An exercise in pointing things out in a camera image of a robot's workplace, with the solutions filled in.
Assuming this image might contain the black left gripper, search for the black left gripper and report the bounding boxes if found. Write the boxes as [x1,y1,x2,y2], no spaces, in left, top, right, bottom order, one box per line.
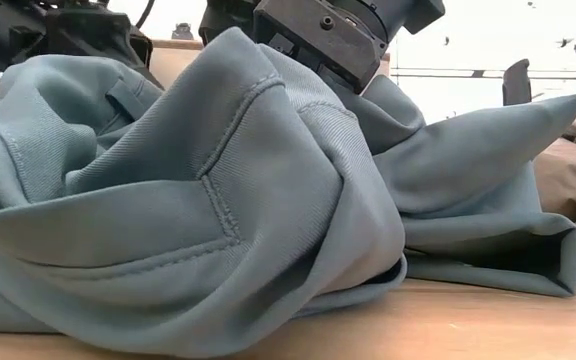
[0,0,164,90]

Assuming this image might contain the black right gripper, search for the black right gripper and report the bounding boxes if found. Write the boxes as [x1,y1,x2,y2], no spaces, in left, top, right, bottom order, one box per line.
[252,0,447,95]

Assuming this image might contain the grey-teal trousers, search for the grey-teal trousers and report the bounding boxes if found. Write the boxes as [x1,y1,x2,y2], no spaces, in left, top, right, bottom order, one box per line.
[0,25,576,359]

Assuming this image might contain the khaki jacket with dark lining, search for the khaki jacket with dark lining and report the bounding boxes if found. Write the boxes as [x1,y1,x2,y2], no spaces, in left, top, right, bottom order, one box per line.
[532,112,576,261]

